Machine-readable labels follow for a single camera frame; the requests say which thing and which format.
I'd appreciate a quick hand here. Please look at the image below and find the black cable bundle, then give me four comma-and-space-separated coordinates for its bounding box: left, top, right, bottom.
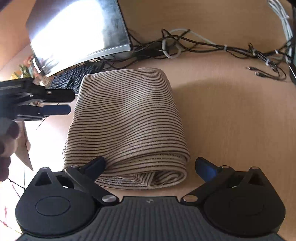
102, 28, 294, 81

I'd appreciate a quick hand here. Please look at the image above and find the beige striped garment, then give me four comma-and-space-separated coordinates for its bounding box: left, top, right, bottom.
62, 67, 191, 189

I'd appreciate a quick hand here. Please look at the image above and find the black keyboard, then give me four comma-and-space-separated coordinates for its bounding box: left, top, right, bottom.
47, 62, 105, 94

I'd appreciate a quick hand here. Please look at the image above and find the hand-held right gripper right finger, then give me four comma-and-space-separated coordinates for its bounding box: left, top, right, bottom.
181, 157, 270, 205

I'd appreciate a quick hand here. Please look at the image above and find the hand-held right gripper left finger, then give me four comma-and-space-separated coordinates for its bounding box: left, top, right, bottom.
33, 156, 119, 206

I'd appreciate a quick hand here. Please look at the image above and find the potted plant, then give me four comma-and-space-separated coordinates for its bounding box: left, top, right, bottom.
12, 56, 46, 82

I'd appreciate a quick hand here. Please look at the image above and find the grey network cable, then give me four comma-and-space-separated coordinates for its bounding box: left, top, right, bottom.
162, 28, 216, 59

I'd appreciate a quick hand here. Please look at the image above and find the white computer tower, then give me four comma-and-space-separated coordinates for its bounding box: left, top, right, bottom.
286, 40, 296, 85

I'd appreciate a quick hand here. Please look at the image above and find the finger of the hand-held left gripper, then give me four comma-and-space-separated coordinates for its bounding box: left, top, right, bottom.
29, 85, 76, 103
17, 104, 71, 122

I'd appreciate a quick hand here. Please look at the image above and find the white power cable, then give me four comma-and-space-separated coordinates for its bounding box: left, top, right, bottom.
267, 0, 295, 44

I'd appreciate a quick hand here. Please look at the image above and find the black computer monitor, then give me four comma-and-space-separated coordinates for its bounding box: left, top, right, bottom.
25, 0, 133, 77

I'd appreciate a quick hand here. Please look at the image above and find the black audio jack cable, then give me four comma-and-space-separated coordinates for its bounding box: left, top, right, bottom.
245, 66, 287, 81

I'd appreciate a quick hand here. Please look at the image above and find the person's left hand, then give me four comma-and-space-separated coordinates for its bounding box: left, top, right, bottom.
0, 120, 20, 182

